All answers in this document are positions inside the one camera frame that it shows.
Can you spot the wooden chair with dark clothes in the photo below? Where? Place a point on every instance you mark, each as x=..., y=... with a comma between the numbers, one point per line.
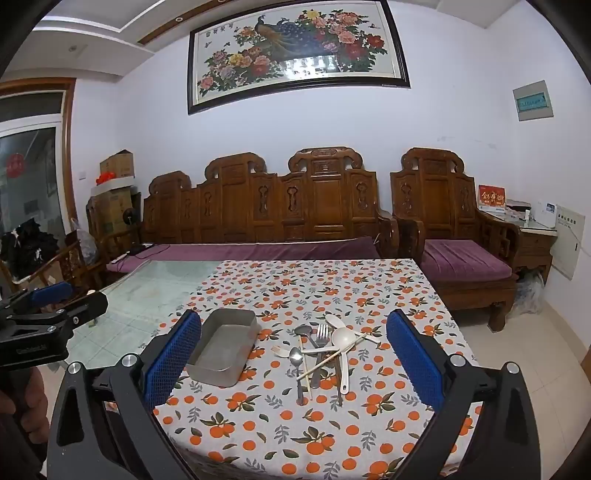
x=32, y=254

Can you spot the metal fork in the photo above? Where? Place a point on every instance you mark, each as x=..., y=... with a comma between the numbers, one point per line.
x=322, y=333

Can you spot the small brown cardboard box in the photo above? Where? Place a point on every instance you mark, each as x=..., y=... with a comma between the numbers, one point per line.
x=117, y=165

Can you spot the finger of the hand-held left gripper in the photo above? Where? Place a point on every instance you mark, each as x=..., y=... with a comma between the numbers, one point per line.
x=85, y=308
x=51, y=294

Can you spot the oval-bowl metal spoon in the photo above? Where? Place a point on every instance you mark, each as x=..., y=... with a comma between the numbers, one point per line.
x=296, y=355

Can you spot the wooden door frame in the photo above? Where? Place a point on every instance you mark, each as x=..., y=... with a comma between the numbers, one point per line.
x=69, y=152

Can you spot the white plastic bag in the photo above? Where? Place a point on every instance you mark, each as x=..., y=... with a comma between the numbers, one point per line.
x=84, y=242

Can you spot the purple armchair cushion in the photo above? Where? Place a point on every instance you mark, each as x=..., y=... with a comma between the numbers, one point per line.
x=461, y=261

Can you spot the round-bowl metal spoon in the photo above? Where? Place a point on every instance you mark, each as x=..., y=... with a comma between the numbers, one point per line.
x=302, y=330

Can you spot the white wall box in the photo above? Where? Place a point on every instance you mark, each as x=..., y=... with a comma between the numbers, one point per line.
x=569, y=242

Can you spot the white tabletop device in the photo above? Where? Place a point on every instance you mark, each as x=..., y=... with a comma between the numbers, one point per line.
x=545, y=213

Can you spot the red desk calendar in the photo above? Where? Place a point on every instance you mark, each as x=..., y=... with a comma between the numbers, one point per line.
x=492, y=197

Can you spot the person's left hand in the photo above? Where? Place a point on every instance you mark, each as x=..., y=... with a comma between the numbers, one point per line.
x=36, y=397

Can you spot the framed peacock flower painting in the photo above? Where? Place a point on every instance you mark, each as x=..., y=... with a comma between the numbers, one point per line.
x=295, y=50

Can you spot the dark metal knife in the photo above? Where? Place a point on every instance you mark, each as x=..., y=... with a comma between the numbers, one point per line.
x=339, y=387

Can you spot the grey wall breaker box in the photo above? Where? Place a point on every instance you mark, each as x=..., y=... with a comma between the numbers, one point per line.
x=533, y=100

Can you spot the large brown cardboard box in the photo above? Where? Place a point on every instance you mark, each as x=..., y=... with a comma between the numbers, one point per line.
x=113, y=212

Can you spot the metal tray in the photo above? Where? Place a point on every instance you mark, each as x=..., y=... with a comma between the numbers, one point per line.
x=221, y=346

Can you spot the large white plastic spoon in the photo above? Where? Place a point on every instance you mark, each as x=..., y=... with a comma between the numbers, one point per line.
x=344, y=338

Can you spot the carved wooden sofa bench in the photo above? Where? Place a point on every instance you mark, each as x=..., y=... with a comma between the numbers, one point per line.
x=258, y=207

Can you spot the wooden side table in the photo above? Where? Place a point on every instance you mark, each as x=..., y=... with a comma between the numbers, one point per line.
x=531, y=247

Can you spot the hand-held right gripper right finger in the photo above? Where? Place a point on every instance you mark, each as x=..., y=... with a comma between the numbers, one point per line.
x=415, y=360

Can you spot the red door decoration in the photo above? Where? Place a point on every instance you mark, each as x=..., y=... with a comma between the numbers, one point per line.
x=15, y=165

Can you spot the tan chopstick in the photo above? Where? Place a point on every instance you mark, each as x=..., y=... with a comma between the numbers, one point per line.
x=330, y=359
x=305, y=369

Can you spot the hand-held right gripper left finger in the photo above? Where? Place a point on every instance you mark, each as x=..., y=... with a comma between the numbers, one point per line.
x=171, y=357

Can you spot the orange print tablecloth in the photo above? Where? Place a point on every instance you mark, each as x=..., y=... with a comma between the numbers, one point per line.
x=286, y=429

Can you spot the long purple sofa cushion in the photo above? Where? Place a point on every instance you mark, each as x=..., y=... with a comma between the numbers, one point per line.
x=240, y=253

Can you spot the clear plastic bag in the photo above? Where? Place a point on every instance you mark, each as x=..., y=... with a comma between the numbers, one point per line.
x=530, y=293

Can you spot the slim white spoon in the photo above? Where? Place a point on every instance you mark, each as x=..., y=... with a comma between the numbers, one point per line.
x=333, y=320

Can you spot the carved wooden armchair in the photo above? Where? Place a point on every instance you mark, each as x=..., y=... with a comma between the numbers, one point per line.
x=438, y=198

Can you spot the small black fan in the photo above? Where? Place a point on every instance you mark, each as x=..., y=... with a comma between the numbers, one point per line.
x=129, y=216

